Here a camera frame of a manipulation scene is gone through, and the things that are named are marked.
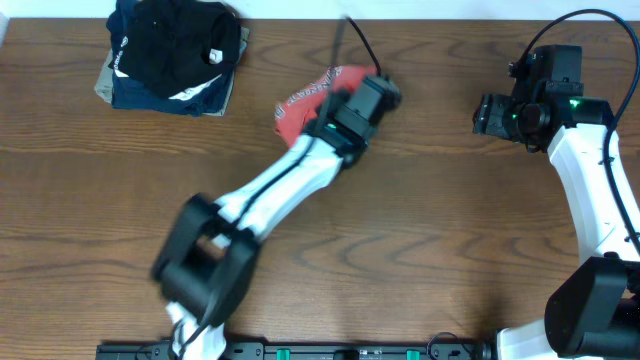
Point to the navy folded shirt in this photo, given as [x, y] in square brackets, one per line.
[177, 57]

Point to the red printed t-shirt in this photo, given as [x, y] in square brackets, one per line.
[292, 115]

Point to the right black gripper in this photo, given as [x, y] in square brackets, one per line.
[484, 117]

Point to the black folded shirt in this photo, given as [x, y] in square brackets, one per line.
[170, 46]

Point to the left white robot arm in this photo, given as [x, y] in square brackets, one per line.
[208, 260]

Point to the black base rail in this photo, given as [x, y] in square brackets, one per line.
[447, 350]

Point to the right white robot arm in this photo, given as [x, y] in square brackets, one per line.
[594, 314]

